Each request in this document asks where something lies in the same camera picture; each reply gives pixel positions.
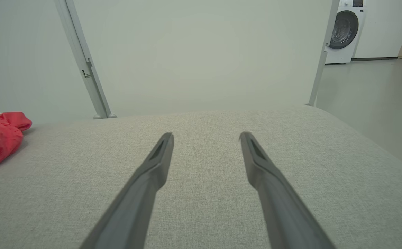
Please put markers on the white washing machine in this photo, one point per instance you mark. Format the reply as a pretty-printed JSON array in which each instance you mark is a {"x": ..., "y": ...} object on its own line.
[{"x": 339, "y": 55}]

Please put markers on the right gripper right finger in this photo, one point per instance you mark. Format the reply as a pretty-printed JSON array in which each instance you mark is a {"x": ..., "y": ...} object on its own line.
[{"x": 284, "y": 214}]

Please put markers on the white partition screen panel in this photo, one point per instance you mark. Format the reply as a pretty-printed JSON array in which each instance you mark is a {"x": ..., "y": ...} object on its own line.
[{"x": 204, "y": 52}]

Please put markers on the round dark washing machine door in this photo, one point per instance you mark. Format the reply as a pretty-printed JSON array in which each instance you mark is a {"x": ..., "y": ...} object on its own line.
[{"x": 343, "y": 29}]

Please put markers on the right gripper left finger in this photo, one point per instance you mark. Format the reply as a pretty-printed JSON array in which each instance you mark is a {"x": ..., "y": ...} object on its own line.
[{"x": 135, "y": 204}]

